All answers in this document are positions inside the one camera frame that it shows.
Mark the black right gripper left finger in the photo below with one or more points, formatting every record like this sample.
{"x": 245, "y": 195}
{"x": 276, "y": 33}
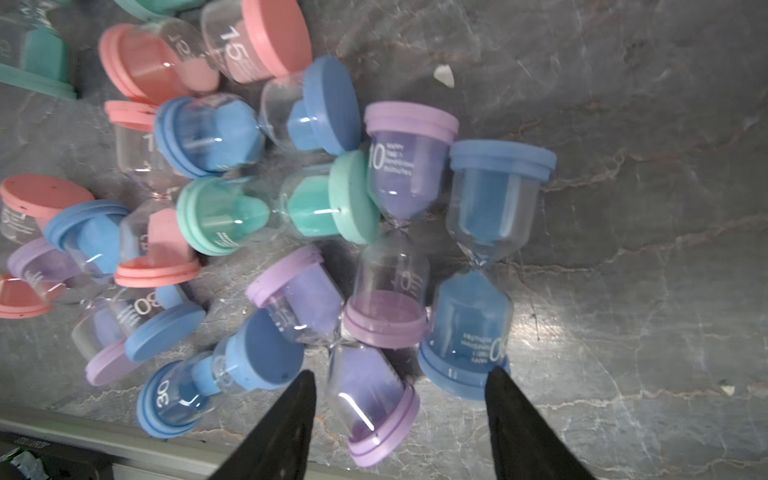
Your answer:
{"x": 278, "y": 447}

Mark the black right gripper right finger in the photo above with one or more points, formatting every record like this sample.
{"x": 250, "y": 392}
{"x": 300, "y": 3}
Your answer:
{"x": 523, "y": 444}

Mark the teal hourglass middle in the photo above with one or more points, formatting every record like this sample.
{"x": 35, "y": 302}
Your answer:
{"x": 219, "y": 216}

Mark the purple hourglass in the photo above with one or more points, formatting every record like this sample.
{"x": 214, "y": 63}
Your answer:
{"x": 409, "y": 146}
{"x": 375, "y": 405}

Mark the blue hourglass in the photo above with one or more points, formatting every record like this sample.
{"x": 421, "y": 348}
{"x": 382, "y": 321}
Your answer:
{"x": 256, "y": 357}
{"x": 490, "y": 215}

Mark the purple hourglass front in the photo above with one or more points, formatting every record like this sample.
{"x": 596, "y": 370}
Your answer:
{"x": 375, "y": 405}

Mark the pink hourglass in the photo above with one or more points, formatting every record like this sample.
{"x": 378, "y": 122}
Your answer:
{"x": 153, "y": 251}

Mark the blue hourglass front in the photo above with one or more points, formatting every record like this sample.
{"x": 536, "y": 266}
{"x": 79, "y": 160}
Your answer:
{"x": 256, "y": 357}

